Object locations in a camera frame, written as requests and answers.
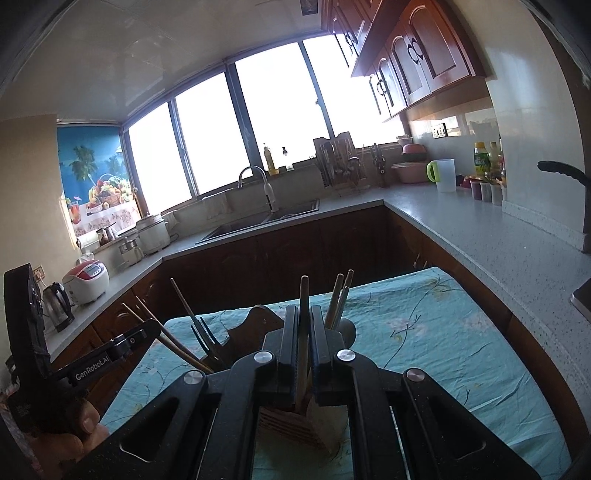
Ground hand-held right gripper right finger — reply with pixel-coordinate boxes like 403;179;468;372
309;305;542;480

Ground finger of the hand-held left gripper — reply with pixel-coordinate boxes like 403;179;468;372
111;318;162;360

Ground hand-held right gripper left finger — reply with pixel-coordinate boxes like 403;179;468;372
65;305;301;480

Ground wooden chopstick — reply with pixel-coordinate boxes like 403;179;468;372
121;303;215;374
170;278;212;365
324;273;345;330
333;270;355;329
295;275;311;412
134;296;204;367

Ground wooden utensil holder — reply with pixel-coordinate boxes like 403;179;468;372
203;304;357;463

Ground dark metal fork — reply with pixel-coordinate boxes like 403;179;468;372
190;322;228;370

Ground person's left hand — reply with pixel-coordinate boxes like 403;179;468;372
27;408;112;480

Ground steel electric kettle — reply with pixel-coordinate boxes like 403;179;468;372
42;282;76;334

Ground red and white rice cooker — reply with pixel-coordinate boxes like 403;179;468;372
62;259;111;306

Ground wooden lower cabinets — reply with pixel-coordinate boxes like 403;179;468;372
51;205;580;444

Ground wooden cabinets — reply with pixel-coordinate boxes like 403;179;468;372
51;205;580;444
318;0;491;123

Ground large white cooker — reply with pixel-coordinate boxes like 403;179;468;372
136;213;173;256

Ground teal floral tablecloth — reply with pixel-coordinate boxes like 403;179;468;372
99;266;573;480

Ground steel kitchen sink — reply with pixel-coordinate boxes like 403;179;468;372
195;198;321;245

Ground pale dish cloth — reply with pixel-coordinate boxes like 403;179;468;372
200;191;234;220

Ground chrome faucet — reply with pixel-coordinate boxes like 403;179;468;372
237;165;280;214

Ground grey kitchen countertop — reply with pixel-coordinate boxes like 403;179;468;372
46;186;591;366

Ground dish rack with boards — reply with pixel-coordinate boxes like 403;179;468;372
313;132;371;188

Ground knife and scissors caddy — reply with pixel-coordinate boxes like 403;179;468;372
369;143;391;188

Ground pink basin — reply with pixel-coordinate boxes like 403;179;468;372
391;137;431;185

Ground row of seasoning jars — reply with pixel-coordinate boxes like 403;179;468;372
462;175;508;206

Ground kitchen window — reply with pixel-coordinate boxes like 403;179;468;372
119;34;408;209

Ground green label oil bottle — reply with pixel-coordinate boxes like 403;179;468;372
473;141;491;182

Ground yellow sauce bottle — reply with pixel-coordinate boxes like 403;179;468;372
489;140;505;184

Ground gas stove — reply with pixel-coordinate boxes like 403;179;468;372
570;281;591;315

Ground wooden upper cabinets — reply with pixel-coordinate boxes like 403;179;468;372
318;0;491;123

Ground fruit and palm wall poster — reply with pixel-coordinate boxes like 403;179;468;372
57;126;140;237

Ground white pitcher green handle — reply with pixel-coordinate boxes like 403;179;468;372
426;158;457;193

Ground black-handled wok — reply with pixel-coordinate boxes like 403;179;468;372
537;160;591;188

